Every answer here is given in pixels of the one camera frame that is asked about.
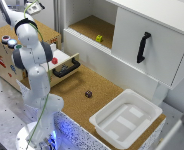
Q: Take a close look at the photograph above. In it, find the white sliding door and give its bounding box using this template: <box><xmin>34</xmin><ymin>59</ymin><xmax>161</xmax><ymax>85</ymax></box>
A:
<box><xmin>110</xmin><ymin>6</ymin><xmax>184</xmax><ymax>90</ymax></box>

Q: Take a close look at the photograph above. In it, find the wooden drawer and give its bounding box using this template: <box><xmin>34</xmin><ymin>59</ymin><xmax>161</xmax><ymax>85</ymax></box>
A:
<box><xmin>41</xmin><ymin>48</ymin><xmax>82</xmax><ymax>89</ymax></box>

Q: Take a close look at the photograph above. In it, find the blue button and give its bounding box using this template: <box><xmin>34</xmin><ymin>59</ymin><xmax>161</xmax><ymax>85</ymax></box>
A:
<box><xmin>6</xmin><ymin>38</ymin><xmax>19</xmax><ymax>49</ymax></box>

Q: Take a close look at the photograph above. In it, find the green cable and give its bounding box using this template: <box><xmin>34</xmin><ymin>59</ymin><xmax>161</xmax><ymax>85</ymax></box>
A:
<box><xmin>23</xmin><ymin>0</ymin><xmax>55</xmax><ymax>150</ymax></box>

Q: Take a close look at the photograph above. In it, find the red button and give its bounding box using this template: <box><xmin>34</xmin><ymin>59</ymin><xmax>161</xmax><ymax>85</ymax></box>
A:
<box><xmin>0</xmin><ymin>34</ymin><xmax>12</xmax><ymax>44</ymax></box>

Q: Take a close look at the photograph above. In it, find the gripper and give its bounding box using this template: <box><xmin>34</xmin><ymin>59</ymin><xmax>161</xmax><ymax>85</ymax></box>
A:
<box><xmin>26</xmin><ymin>1</ymin><xmax>46</xmax><ymax>15</ymax></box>

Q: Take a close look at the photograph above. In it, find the white plastic box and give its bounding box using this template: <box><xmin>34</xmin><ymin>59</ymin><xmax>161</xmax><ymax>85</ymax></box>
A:
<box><xmin>88</xmin><ymin>88</ymin><xmax>164</xmax><ymax>150</ymax></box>

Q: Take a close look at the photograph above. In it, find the black door handle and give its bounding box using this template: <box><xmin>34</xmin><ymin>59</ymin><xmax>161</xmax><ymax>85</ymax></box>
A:
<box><xmin>136</xmin><ymin>31</ymin><xmax>153</xmax><ymax>64</ymax></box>

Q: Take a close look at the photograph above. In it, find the white cabinet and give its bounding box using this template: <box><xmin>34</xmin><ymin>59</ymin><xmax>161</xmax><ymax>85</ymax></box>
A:
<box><xmin>60</xmin><ymin>0</ymin><xmax>184</xmax><ymax>108</ymax></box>

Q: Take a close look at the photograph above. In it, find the yellow block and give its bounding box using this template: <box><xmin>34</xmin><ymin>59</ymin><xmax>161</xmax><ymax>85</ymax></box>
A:
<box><xmin>95</xmin><ymin>34</ymin><xmax>104</xmax><ymax>43</ymax></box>

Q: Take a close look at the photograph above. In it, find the black drawer handle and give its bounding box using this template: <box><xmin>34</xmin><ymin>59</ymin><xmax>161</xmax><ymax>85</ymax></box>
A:
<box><xmin>52</xmin><ymin>59</ymin><xmax>82</xmax><ymax>79</ymax></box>

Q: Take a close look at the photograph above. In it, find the green button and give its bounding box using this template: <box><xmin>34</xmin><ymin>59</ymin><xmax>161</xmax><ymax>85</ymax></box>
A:
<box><xmin>13</xmin><ymin>44</ymin><xmax>24</xmax><ymax>51</ymax></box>

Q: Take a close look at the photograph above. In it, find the purple block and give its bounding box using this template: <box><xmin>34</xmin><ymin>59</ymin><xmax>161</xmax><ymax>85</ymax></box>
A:
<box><xmin>84</xmin><ymin>90</ymin><xmax>93</xmax><ymax>99</ymax></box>

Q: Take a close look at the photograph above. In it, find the wooden drawer box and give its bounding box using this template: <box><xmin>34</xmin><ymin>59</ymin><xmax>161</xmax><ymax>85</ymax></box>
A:
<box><xmin>0</xmin><ymin>19</ymin><xmax>63</xmax><ymax>93</ymax></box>

